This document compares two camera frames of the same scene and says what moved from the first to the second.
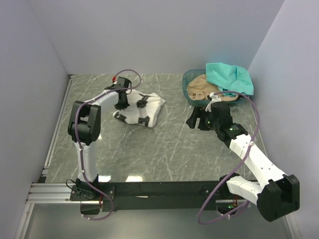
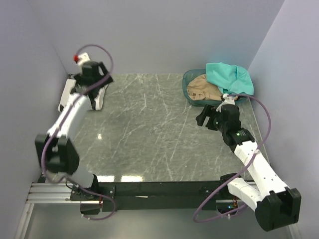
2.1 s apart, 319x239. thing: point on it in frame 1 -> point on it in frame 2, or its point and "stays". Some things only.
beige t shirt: [199, 89] stays
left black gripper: [122, 106] -> [102, 70]
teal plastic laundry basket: [188, 75] stays
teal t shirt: [230, 77] stays
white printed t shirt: [143, 109] -> [99, 98]
